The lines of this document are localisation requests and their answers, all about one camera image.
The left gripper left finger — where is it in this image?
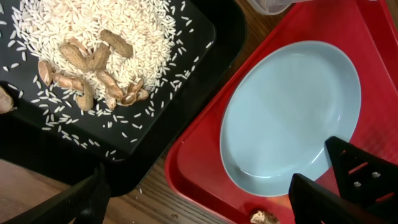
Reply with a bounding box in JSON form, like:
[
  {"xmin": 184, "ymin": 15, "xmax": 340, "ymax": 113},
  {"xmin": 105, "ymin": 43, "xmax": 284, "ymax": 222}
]
[{"xmin": 4, "ymin": 164, "xmax": 111, "ymax": 224}]

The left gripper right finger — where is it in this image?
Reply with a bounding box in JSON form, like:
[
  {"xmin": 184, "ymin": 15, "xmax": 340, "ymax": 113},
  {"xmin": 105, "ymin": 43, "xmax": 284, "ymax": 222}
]
[{"xmin": 289, "ymin": 136, "xmax": 397, "ymax": 224}]

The light blue plate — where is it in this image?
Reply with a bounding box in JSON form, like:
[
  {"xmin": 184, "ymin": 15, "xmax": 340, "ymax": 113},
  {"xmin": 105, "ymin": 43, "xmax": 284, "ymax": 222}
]
[{"xmin": 220, "ymin": 40, "xmax": 361, "ymax": 197}]

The brown walnut piece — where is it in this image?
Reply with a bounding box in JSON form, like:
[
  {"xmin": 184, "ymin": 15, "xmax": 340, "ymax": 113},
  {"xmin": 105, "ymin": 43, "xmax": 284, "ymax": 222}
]
[{"xmin": 250, "ymin": 210, "xmax": 280, "ymax": 224}]

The black plastic tray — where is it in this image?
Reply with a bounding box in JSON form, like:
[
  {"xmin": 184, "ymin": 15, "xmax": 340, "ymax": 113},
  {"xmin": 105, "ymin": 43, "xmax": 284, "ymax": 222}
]
[{"xmin": 1, "ymin": 1, "xmax": 247, "ymax": 196}]

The rice and nuts pile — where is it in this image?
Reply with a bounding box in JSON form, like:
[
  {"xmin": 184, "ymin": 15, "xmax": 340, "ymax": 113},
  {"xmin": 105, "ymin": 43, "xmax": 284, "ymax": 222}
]
[{"xmin": 1, "ymin": 0, "xmax": 176, "ymax": 116}]

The red serving tray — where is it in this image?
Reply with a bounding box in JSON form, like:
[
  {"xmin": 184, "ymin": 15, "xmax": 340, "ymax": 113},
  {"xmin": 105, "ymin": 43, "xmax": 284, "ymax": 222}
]
[{"xmin": 165, "ymin": 1, "xmax": 397, "ymax": 223}]

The clear plastic bin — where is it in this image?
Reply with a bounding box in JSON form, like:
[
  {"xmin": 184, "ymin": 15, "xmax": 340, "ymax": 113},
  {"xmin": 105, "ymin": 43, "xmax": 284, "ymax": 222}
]
[{"xmin": 248, "ymin": 0, "xmax": 310, "ymax": 16}]

